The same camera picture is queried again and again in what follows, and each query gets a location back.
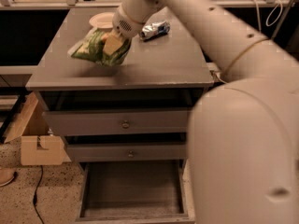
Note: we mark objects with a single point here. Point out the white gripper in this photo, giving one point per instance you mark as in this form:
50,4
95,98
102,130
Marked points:
124,24

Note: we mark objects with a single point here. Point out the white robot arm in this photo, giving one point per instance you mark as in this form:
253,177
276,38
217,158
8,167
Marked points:
243,136

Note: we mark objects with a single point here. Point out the crushed silver blue can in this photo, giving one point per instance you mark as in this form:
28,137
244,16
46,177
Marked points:
154,30

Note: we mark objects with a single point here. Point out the grey drawer cabinet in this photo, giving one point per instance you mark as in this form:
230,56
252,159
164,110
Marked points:
137,99

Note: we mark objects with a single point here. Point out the grey top drawer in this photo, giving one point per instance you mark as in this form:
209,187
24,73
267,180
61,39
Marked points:
128,121

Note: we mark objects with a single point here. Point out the grey open bottom drawer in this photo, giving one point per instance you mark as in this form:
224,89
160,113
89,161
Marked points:
134,192

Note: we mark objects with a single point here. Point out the white paper bowl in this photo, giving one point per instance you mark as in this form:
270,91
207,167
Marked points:
102,20

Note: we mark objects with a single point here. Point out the round wooden disc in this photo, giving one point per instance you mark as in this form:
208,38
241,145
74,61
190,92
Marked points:
6,176

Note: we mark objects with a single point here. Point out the grey middle drawer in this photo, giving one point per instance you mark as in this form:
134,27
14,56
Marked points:
127,152

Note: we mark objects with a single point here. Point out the green jalapeno chip bag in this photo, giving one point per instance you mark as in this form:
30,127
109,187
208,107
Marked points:
90,48

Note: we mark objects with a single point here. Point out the light wooden block stand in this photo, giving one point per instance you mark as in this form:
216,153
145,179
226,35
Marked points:
38,145

